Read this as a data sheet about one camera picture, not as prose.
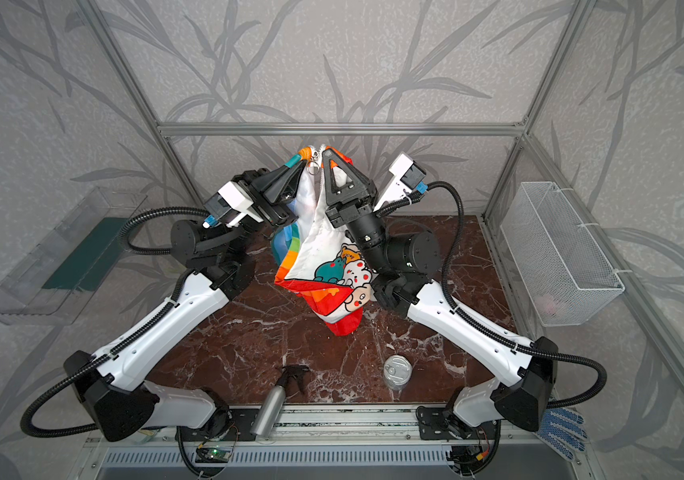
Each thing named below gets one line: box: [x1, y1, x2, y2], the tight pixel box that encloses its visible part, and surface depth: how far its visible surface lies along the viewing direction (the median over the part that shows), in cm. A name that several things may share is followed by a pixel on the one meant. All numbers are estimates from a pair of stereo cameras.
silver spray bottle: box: [250, 365, 311, 438], surface depth 76 cm
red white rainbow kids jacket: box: [271, 146, 373, 337], surface depth 55 cm
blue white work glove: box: [533, 407, 588, 462], surface depth 72 cm
